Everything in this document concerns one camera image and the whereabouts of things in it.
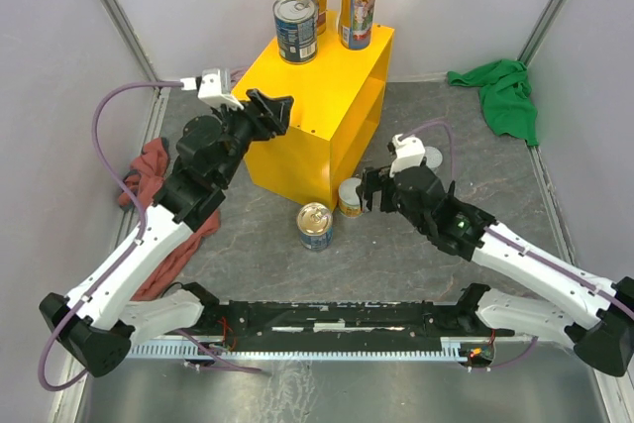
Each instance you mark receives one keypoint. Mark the white slotted cable duct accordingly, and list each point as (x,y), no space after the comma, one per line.
(181,348)

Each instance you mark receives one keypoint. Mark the yellow open shelf cabinet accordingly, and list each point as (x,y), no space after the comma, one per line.
(338,99)

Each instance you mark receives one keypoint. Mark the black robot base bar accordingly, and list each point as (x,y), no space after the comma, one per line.
(339,326)

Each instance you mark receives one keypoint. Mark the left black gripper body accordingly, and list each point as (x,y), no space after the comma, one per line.
(243,127)

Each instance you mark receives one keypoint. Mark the blue can metal pull-tab lid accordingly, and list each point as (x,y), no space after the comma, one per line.
(296,31)

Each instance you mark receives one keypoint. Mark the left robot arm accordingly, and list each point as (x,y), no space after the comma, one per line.
(98,322)

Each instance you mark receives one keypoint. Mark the pink cloth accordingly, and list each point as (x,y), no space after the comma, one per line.
(237,73)

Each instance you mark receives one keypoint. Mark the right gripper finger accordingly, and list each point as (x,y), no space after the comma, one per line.
(365,192)
(375,178)

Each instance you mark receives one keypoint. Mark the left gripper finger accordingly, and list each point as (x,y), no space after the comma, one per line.
(261,101)
(281,109)

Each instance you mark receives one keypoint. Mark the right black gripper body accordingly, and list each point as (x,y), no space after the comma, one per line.
(411,216)

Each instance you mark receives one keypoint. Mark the short can white lid front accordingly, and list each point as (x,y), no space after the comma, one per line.
(349,202)

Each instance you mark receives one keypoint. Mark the blue can with pull-tab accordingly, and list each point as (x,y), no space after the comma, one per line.
(315,226)

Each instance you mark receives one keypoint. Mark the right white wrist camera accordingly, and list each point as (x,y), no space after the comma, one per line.
(407,152)

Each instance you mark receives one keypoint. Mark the green cloth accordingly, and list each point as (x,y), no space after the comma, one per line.
(504,93)

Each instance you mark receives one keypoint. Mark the tall mixed-vegetable label can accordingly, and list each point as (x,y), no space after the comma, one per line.
(355,23)

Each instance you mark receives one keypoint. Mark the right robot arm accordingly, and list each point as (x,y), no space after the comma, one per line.
(590,314)

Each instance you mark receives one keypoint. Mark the short green can clear lid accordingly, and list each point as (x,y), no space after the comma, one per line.
(433,158)

